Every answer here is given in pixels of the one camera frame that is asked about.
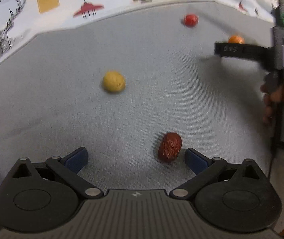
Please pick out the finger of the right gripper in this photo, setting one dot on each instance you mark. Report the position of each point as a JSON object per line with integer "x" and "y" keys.
{"x": 244, "y": 51}

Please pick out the grey printed sofa cover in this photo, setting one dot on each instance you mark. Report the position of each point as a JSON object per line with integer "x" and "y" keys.
{"x": 52, "y": 100}

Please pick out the yellow-green fruit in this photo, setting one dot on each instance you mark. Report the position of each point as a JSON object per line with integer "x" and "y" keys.
{"x": 113, "y": 82}

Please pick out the dark red jujube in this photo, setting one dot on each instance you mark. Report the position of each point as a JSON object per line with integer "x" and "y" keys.
{"x": 169, "y": 147}

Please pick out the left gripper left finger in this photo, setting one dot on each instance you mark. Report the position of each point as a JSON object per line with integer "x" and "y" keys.
{"x": 67, "y": 169}

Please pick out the orange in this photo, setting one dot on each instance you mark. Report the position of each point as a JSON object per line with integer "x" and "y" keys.
{"x": 236, "y": 39}

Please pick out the small red tomato far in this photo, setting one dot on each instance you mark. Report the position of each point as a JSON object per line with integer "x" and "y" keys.
{"x": 190, "y": 20}

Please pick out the person right hand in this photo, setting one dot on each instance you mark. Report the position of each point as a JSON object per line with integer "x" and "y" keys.
{"x": 270, "y": 99}

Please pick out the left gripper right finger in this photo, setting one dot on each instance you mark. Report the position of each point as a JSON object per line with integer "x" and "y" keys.
{"x": 206, "y": 170}

